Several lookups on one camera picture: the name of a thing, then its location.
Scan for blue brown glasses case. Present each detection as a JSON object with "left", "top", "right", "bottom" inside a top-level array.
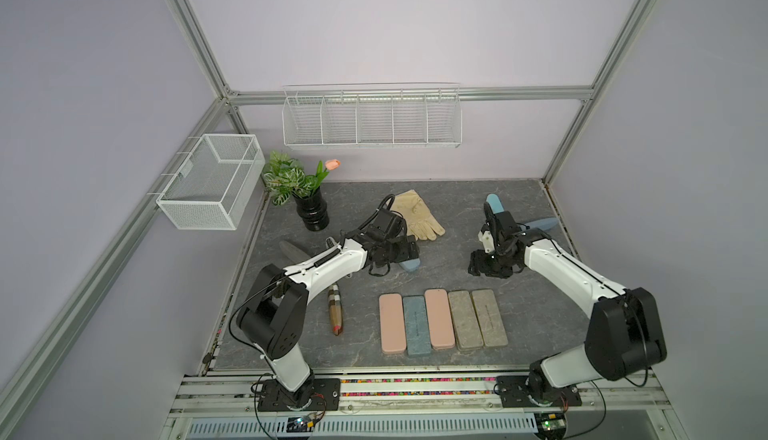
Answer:
[{"left": 524, "top": 217, "right": 559, "bottom": 231}]

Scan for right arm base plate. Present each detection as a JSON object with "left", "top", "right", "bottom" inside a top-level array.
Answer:
[{"left": 494, "top": 372, "right": 582, "bottom": 410}]

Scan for teal grey case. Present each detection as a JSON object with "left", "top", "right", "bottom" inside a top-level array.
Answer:
[{"left": 403, "top": 296, "right": 432, "bottom": 357}]

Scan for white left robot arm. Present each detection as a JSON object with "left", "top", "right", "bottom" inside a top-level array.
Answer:
[{"left": 227, "top": 194, "right": 419, "bottom": 410}]

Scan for beige fabric glove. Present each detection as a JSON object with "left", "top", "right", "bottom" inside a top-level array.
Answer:
[{"left": 391, "top": 190, "right": 445, "bottom": 241}]

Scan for green glasses case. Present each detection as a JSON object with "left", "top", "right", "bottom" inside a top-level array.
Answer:
[{"left": 448, "top": 291, "right": 484, "bottom": 350}]

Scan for beige case black glasses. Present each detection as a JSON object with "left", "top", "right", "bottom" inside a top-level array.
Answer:
[{"left": 328, "top": 284, "right": 343, "bottom": 336}]

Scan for pink tulip flower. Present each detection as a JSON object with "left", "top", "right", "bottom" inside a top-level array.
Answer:
[{"left": 325, "top": 159, "right": 341, "bottom": 171}]

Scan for green artificial plant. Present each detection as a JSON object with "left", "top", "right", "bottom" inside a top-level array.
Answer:
[{"left": 262, "top": 151, "right": 330, "bottom": 206}]

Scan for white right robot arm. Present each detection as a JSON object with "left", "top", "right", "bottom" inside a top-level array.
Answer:
[{"left": 468, "top": 194, "right": 667, "bottom": 407}]

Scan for teal small trowel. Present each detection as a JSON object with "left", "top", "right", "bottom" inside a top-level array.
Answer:
[{"left": 485, "top": 194, "right": 504, "bottom": 214}]

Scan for aluminium mounting rail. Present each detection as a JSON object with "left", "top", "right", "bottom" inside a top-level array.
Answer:
[{"left": 170, "top": 366, "right": 672, "bottom": 417}]

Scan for case with white sunglasses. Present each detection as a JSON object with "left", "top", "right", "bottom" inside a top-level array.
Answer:
[{"left": 399, "top": 258, "right": 421, "bottom": 273}]

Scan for long white wire shelf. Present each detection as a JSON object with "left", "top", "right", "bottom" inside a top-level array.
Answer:
[{"left": 282, "top": 83, "right": 463, "bottom": 149}]

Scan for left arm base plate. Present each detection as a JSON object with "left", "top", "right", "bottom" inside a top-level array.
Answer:
[{"left": 255, "top": 377, "right": 341, "bottom": 412}]

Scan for aluminium frame post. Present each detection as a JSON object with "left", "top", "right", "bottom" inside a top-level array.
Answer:
[{"left": 165, "top": 0, "right": 248, "bottom": 134}]

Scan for black glossy vase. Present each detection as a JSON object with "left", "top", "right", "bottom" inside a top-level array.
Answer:
[{"left": 293, "top": 187, "right": 330, "bottom": 232}]

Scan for pink glasses case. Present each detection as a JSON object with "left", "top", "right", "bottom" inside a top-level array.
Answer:
[{"left": 424, "top": 289, "right": 455, "bottom": 350}]

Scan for white wire basket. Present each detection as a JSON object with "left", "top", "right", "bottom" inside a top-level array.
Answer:
[{"left": 150, "top": 134, "right": 265, "bottom": 231}]

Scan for white vented cable duct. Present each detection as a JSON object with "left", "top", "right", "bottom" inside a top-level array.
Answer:
[{"left": 184, "top": 412, "right": 539, "bottom": 439}]

